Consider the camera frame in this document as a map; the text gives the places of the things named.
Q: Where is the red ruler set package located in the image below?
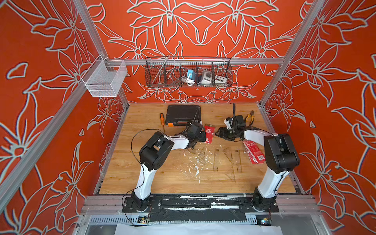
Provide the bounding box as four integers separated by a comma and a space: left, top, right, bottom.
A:
249, 143, 265, 164
243, 141, 265, 164
204, 124, 215, 144

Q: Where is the clear triangle ruler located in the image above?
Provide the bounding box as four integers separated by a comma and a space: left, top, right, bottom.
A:
196, 148, 207, 165
223, 147, 234, 165

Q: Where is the clear straight ruler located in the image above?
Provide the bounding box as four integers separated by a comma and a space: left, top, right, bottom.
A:
234, 149, 242, 173
212, 149, 219, 171

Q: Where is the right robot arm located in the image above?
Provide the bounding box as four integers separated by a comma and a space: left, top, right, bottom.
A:
215, 104, 300, 212

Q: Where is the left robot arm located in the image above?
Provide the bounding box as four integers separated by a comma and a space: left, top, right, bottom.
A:
131, 122, 206, 211

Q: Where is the black orange tool case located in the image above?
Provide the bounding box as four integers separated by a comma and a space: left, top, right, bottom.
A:
165, 105, 201, 127

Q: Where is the white dotted cube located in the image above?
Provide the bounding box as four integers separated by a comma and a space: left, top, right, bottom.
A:
214, 75, 227, 85

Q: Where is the blue white small box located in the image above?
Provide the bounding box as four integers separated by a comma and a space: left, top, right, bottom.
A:
187, 70, 196, 81

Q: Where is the white timer device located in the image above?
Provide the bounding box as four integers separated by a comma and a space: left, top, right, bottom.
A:
199, 70, 213, 85

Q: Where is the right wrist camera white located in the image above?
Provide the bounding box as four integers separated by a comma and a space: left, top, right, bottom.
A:
224, 117, 236, 130

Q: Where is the orange handled screwdriver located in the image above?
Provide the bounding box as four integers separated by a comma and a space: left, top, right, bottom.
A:
160, 113, 165, 133

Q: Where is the black wire wall basket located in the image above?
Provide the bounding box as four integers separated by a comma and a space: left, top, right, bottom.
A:
145, 56, 233, 88

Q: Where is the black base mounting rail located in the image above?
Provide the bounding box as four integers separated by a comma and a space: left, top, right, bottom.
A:
121, 194, 279, 225

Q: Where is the clear plastic wall bin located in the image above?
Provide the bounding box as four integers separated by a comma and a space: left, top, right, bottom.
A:
81, 55, 128, 98

